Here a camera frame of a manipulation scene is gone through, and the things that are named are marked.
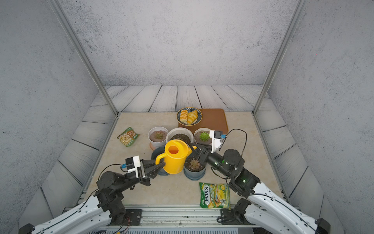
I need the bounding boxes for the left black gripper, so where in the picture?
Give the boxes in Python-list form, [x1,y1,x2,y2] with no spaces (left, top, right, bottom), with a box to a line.
[116,160,162,195]

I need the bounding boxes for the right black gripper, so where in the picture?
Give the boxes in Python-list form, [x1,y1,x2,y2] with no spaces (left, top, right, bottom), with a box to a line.
[190,142,234,181]

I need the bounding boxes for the blue pot pink succulent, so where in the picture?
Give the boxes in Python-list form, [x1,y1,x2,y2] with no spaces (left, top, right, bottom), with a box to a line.
[184,156,206,180]

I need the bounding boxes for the blue pot red succulent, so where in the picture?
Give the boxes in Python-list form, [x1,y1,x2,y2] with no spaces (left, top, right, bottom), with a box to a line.
[151,146,170,176]

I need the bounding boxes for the white pot bright green succulent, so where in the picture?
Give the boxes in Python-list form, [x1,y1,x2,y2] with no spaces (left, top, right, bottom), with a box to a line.
[194,128,212,145]

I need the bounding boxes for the yellow watering can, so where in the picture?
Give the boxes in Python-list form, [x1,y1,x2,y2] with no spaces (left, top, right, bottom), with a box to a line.
[155,139,192,175]

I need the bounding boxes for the large white pot dark soil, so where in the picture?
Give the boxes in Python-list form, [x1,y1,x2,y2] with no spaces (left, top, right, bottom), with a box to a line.
[166,127,194,145]

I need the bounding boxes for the white pot pink-green succulent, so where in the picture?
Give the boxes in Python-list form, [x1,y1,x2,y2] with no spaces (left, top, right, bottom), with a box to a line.
[148,127,168,151]

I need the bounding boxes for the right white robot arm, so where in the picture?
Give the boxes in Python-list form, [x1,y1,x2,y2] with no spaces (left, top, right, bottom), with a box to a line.
[190,143,331,234]

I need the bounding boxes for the green soup packet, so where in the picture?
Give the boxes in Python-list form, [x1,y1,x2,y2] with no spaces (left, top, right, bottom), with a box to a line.
[117,127,139,147]

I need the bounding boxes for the brown wooden tray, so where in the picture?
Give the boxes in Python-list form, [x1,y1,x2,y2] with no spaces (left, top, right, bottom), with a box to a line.
[178,109,229,134]

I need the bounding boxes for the blue patterned plate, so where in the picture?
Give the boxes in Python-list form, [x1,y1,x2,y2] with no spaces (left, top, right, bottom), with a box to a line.
[176,107,203,126]

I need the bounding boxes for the right striped bread roll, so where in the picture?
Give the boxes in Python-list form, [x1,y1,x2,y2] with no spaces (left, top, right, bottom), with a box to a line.
[187,110,198,125]

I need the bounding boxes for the striped bread roll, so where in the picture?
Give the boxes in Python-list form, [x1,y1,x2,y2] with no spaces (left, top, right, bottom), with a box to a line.
[180,110,189,124]
[187,110,198,125]

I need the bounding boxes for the green Fox's candy bag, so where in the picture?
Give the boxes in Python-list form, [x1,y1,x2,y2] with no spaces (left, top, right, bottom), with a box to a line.
[199,182,230,209]

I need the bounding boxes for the left striped bread roll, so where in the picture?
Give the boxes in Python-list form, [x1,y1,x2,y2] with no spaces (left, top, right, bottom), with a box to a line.
[180,110,189,124]

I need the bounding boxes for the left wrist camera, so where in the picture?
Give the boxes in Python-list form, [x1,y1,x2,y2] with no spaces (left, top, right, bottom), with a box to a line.
[121,156,145,176]

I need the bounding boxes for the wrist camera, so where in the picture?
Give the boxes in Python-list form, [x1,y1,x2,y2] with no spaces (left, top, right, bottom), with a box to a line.
[209,130,226,154]
[121,156,145,176]

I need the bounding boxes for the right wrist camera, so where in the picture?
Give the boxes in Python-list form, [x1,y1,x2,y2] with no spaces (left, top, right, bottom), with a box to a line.
[209,130,226,154]

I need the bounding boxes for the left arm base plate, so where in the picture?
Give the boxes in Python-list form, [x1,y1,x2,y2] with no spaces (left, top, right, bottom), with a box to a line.
[116,209,143,226]

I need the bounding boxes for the front aluminium rail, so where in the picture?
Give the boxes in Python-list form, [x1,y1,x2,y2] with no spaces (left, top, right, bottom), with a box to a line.
[64,204,304,234]

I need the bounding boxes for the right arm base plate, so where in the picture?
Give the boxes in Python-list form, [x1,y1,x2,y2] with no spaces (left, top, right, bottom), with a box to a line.
[216,208,250,225]

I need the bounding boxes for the right aluminium frame post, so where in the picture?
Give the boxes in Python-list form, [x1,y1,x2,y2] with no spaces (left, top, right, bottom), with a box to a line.
[252,0,308,116]

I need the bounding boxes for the aluminium frame post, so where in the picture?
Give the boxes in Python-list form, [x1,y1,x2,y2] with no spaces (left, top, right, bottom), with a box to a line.
[48,0,119,117]
[252,0,308,116]

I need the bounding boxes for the left aluminium frame post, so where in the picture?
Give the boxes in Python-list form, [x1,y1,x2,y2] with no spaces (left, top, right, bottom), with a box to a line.
[48,0,119,117]

